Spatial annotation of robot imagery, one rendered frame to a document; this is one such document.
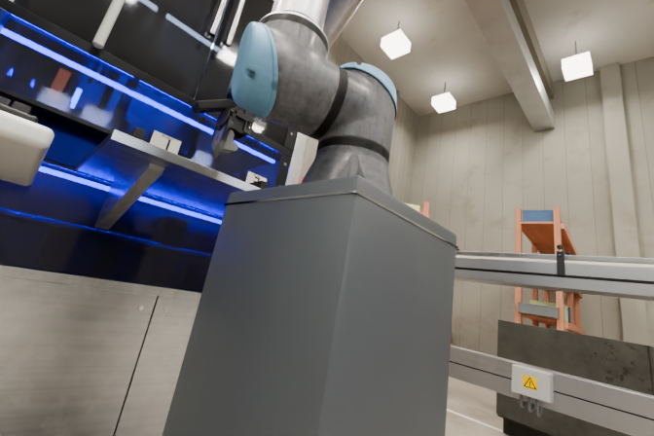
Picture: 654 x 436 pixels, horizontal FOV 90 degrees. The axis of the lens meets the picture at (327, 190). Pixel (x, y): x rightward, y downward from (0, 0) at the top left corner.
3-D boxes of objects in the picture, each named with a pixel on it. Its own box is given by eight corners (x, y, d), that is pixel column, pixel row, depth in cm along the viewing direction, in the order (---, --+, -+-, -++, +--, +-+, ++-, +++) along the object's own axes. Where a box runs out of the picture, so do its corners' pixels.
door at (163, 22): (14, 5, 82) (103, -145, 99) (193, 99, 111) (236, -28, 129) (14, 4, 81) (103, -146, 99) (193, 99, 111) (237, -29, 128)
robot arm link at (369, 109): (407, 156, 50) (416, 81, 54) (332, 122, 44) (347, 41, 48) (361, 173, 60) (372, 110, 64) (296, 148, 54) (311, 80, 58)
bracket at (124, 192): (94, 227, 87) (112, 181, 91) (107, 229, 89) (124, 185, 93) (127, 224, 63) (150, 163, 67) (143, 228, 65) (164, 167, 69)
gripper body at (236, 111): (249, 136, 96) (260, 101, 99) (223, 123, 90) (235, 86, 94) (236, 141, 101) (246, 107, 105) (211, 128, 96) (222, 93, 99)
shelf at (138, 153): (72, 174, 92) (75, 167, 92) (272, 235, 136) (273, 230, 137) (110, 138, 57) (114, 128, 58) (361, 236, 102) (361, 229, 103)
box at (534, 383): (511, 391, 118) (511, 364, 121) (515, 390, 121) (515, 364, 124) (550, 404, 109) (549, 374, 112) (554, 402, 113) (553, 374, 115)
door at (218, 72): (194, 100, 111) (237, -27, 129) (290, 152, 139) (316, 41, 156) (195, 99, 111) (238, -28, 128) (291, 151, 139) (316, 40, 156)
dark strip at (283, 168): (271, 195, 129) (309, 34, 153) (280, 199, 132) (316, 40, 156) (272, 195, 128) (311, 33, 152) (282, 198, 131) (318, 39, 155)
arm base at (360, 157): (413, 225, 49) (418, 165, 52) (350, 192, 39) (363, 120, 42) (338, 226, 59) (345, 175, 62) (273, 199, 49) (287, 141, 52)
